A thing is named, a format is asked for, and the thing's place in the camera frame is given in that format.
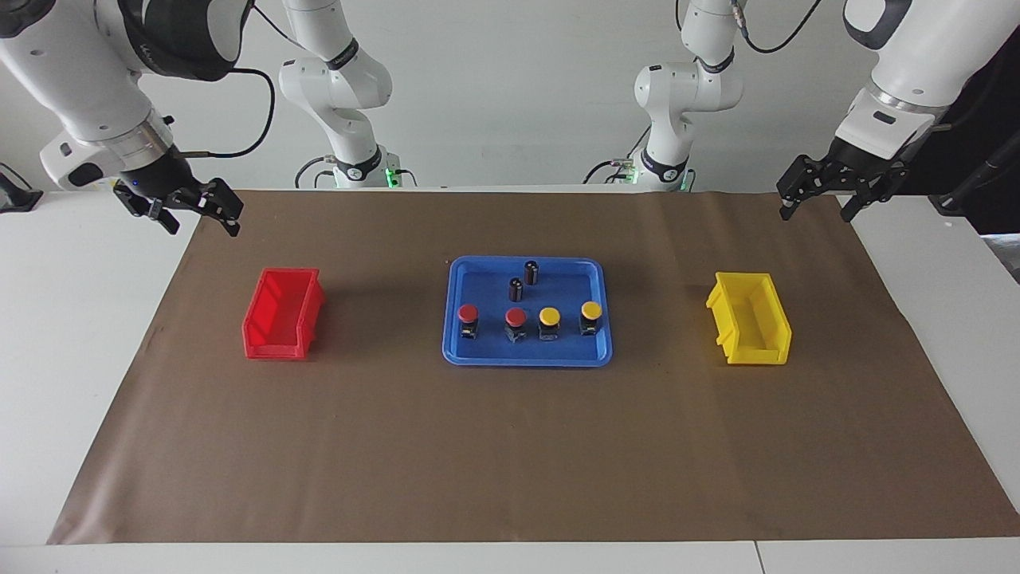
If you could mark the blue plastic tray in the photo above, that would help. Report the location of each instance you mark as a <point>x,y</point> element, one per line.
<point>486,351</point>

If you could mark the brown paper table mat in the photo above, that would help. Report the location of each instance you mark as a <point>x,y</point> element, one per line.
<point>510,446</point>

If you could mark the red push button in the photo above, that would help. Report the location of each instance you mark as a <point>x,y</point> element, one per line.
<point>468,315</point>
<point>515,319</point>

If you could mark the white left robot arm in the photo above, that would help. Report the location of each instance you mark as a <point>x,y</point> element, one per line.
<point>916,48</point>

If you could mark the red plastic bin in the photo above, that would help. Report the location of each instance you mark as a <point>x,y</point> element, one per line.
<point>275,339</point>

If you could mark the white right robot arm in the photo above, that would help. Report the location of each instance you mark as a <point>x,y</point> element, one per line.
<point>80,72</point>

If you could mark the black stand in background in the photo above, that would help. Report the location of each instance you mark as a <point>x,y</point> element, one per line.
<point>976,179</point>

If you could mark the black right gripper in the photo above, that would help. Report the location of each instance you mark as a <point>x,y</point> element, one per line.
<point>163,182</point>

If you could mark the yellow push button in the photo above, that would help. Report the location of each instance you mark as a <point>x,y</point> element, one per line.
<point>549,317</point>
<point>590,311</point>

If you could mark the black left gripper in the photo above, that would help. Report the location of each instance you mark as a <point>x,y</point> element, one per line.
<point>861,167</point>

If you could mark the black device on table edge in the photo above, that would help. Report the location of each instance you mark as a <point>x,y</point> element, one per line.
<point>17,198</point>

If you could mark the yellow plastic bin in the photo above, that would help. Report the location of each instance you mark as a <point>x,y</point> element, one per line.
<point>757,351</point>

